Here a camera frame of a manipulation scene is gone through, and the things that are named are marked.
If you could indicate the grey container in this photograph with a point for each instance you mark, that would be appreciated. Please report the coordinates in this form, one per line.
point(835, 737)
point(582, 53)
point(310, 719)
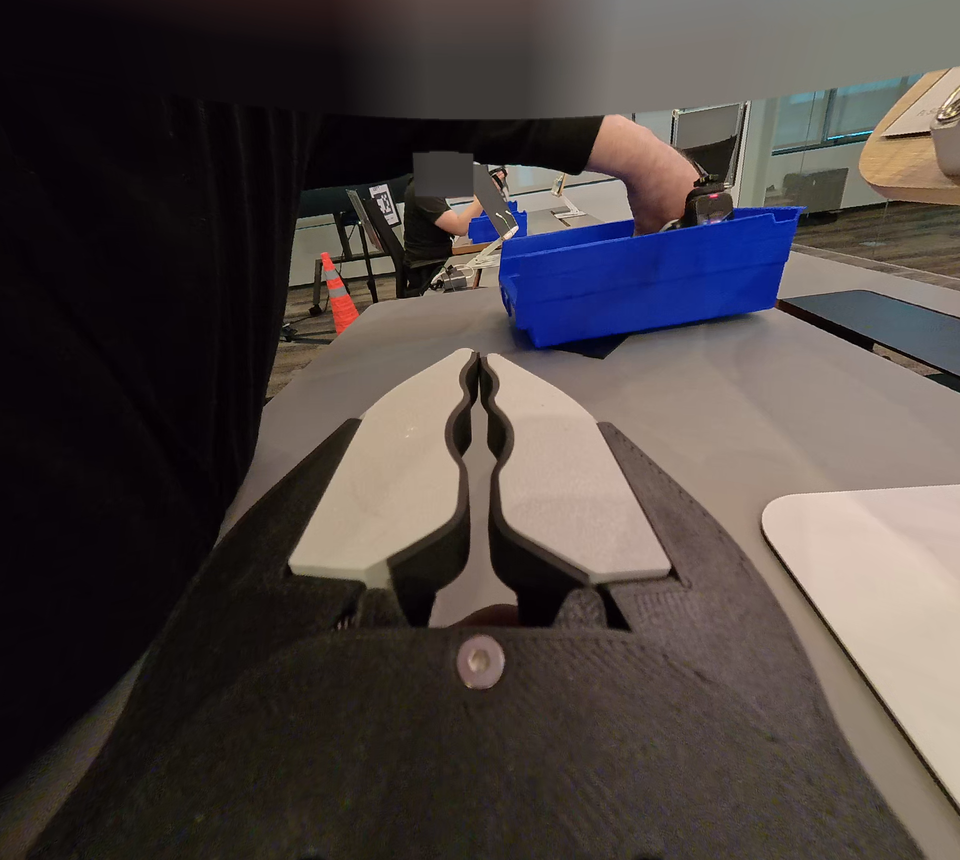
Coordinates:
point(946, 139)

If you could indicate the marker sign on easel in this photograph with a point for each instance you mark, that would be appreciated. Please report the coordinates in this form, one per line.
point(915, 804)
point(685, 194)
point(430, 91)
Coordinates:
point(382, 203)

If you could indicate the person's left forearm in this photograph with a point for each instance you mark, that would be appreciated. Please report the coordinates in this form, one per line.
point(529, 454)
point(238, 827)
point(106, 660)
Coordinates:
point(637, 177)

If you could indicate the blue plastic bin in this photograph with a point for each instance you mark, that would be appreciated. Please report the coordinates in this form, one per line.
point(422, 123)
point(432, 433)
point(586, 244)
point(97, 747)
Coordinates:
point(487, 226)
point(637, 282)

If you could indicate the grey tilted board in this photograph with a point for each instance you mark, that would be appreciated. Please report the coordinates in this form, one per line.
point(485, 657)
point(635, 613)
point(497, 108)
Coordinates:
point(491, 196)

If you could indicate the person in black sleeve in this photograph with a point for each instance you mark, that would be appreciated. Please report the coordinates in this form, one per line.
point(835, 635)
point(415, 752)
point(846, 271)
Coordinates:
point(112, 350)

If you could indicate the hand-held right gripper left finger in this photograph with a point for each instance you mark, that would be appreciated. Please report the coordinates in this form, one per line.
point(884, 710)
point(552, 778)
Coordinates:
point(382, 492)

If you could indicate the orange traffic cone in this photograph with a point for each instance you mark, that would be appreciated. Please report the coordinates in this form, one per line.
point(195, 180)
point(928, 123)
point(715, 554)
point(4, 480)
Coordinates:
point(341, 297)

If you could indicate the white desk mat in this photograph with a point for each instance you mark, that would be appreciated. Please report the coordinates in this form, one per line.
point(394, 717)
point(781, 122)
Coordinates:
point(885, 590)

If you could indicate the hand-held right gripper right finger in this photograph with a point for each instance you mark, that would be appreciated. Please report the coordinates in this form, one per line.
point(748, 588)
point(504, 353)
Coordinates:
point(577, 500)

